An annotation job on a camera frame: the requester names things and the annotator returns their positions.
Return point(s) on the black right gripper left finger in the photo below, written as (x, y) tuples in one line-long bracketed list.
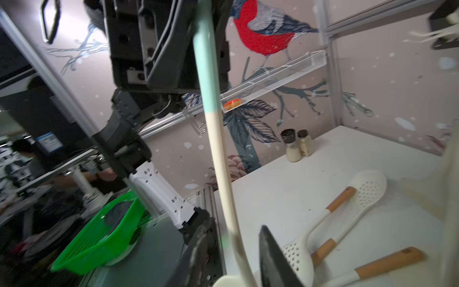
[(192, 269)]

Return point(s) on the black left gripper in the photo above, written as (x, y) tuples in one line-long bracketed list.
[(150, 43)]

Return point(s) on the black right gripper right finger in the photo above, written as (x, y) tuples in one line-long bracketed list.
[(274, 268)]

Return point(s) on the cream utensil rack stand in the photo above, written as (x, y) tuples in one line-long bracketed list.
[(438, 195)]

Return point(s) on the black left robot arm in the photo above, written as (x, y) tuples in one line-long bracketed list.
[(131, 158)]

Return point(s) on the cream skimmer round head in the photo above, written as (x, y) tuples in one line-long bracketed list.
[(298, 252)]

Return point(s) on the green plastic basket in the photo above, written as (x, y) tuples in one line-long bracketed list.
[(104, 238)]

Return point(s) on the red orange packet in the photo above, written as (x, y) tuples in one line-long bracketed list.
[(231, 104)]

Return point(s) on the black lid pepper shaker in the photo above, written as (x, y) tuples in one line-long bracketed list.
[(293, 153)]

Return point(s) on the cream salt shaker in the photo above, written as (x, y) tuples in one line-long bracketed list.
[(305, 142)]

